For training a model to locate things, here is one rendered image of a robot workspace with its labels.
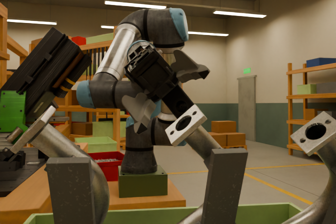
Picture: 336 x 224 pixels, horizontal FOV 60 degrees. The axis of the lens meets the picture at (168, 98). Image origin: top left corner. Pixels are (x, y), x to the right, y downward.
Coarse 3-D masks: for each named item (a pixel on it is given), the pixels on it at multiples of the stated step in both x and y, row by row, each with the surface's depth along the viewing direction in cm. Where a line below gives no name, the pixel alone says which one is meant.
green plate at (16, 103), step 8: (8, 96) 145; (16, 96) 146; (24, 96) 146; (0, 104) 143; (8, 104) 144; (16, 104) 145; (24, 104) 145; (0, 112) 142; (8, 112) 143; (16, 112) 144; (0, 120) 141; (8, 120) 142; (16, 120) 142; (24, 120) 149; (0, 128) 140; (8, 128) 141
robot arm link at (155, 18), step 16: (144, 16) 101; (160, 16) 100; (176, 16) 99; (144, 32) 102; (160, 32) 101; (176, 32) 100; (160, 48) 103; (176, 48) 103; (160, 112) 115; (160, 128) 114; (160, 144) 117
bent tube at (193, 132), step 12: (192, 108) 39; (180, 120) 39; (192, 120) 37; (204, 120) 36; (168, 132) 39; (180, 132) 37; (192, 132) 37; (204, 132) 38; (192, 144) 38; (204, 144) 38; (216, 144) 39; (204, 156) 39; (192, 216) 44
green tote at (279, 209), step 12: (240, 204) 71; (252, 204) 71; (264, 204) 71; (276, 204) 71; (288, 204) 71; (36, 216) 64; (48, 216) 64; (108, 216) 66; (120, 216) 66; (132, 216) 67; (144, 216) 67; (156, 216) 67; (168, 216) 68; (180, 216) 68; (240, 216) 70; (252, 216) 70; (264, 216) 71; (276, 216) 71; (288, 216) 71
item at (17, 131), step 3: (15, 129) 138; (18, 129) 138; (21, 129) 140; (12, 132) 137; (15, 132) 138; (18, 132) 138; (9, 135) 137; (12, 135) 137; (15, 135) 138; (6, 138) 136; (9, 138) 136; (12, 138) 137; (9, 141) 136; (12, 141) 137
